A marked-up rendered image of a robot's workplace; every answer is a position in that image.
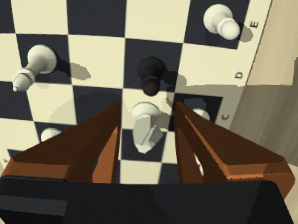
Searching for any black and cream chessboard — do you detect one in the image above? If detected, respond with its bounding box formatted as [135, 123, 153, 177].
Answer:
[0, 0, 271, 184]

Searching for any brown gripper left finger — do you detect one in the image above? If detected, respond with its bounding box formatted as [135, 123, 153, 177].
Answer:
[0, 101, 121, 183]

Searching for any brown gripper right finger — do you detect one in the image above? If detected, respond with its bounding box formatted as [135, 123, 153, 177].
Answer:
[174, 101, 295, 199]

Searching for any black pawn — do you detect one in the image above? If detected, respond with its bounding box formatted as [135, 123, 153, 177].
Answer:
[137, 56, 164, 97]

